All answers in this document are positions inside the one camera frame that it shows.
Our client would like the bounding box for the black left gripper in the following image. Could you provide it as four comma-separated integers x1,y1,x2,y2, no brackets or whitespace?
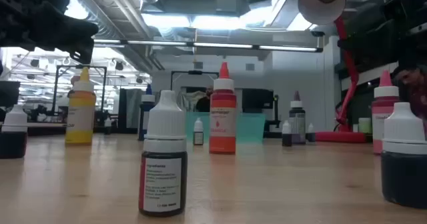
13,0,99,65

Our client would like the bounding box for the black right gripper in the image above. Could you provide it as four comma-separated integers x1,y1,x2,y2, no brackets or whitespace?
337,0,427,70

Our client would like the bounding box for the yellow food coloring bottle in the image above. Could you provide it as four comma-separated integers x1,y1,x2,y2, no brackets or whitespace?
65,66,97,146

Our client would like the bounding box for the pink food coloring bottle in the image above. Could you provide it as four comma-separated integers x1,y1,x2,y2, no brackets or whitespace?
372,69,400,155

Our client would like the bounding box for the blue food coloring bottle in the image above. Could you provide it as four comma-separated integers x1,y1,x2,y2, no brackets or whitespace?
138,83,156,141

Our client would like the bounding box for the purple food coloring bottle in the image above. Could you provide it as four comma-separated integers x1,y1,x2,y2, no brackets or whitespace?
288,90,306,145

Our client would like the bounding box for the orange food coloring bottle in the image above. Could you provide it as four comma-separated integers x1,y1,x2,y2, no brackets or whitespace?
209,62,238,155

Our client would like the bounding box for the red desk lamp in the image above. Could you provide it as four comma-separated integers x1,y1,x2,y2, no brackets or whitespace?
298,0,368,144

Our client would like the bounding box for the black cabinet with grey cover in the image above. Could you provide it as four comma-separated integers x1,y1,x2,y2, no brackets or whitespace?
118,88,145,130

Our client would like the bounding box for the black monitor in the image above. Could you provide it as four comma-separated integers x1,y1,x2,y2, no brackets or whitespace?
0,81,21,107
242,88,275,115

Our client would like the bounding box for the green cup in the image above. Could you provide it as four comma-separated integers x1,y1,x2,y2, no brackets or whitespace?
358,117,372,134

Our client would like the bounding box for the black monitor stand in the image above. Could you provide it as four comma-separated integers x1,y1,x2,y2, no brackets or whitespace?
272,95,282,131

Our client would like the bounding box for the long ceiling light bar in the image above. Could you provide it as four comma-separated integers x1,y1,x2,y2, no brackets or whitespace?
93,39,324,53

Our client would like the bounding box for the person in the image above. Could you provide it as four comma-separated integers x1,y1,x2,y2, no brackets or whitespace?
195,86,214,113

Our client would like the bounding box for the teal translucent plastic tray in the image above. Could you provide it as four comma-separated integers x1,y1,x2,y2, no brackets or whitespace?
185,112,266,143

